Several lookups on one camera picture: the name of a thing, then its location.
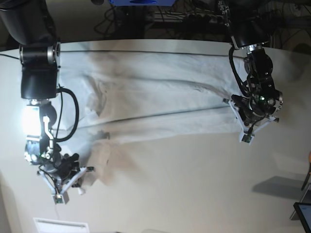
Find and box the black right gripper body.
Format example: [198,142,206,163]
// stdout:
[55,167,84,192]

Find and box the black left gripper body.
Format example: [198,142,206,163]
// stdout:
[239,109,267,132]

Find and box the white T-shirt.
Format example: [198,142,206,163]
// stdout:
[60,51,242,190]

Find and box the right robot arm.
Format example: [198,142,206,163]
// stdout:
[0,0,81,194]

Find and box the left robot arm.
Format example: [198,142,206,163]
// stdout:
[218,0,283,134]

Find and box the white paper sheet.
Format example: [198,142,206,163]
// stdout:
[34,217,90,233]

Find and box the grey tablet stand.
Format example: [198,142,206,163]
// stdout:
[290,183,311,221]

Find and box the black power strip red light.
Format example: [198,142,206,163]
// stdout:
[154,12,225,25]

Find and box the dark tablet screen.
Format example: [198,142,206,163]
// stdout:
[294,202,311,233]

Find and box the blue box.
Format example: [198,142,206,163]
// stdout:
[109,0,175,6]

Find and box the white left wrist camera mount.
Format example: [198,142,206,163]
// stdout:
[223,99,279,145]

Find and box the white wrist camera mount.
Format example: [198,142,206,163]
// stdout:
[37,166,95,205]
[223,99,279,145]

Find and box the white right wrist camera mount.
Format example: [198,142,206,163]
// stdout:
[37,166,95,205]

